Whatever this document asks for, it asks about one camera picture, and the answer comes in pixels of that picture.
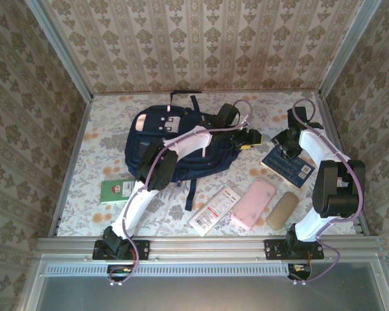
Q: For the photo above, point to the blue book with barcode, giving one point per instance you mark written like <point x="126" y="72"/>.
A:
<point x="288" y="168"/>

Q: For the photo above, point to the navy blue backpack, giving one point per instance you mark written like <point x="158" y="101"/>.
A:
<point x="201" y="162"/>

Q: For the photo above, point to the tan glasses case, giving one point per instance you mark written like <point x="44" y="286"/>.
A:
<point x="282" y="210"/>

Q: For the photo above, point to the pink pencil case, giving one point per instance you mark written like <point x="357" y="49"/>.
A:
<point x="253" y="204"/>

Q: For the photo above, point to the white packaged stationery set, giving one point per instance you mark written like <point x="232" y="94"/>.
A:
<point x="214" y="210"/>

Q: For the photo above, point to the small green book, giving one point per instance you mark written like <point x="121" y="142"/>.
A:
<point x="113" y="194"/>

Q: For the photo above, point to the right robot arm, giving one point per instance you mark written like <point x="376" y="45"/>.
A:
<point x="337" y="194"/>

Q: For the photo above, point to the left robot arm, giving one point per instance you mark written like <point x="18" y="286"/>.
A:
<point x="155" y="165"/>

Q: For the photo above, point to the floral tablecloth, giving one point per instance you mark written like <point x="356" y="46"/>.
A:
<point x="110" y="129"/>

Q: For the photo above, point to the grey metal panel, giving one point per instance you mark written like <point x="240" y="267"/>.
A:
<point x="197" y="294"/>

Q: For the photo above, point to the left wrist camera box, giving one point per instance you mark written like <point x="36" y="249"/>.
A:
<point x="243" y="120"/>

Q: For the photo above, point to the aluminium side rail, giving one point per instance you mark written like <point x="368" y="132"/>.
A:
<point x="83" y="121"/>
<point x="331" y="129"/>

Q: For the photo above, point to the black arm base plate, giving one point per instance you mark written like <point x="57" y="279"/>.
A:
<point x="142" y="249"/>
<point x="272" y="249"/>

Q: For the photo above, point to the aluminium frame post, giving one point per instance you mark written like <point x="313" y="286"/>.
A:
<point x="62" y="52"/>
<point x="347" y="48"/>

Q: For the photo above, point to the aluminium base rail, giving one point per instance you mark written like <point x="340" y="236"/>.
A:
<point x="207" y="247"/>

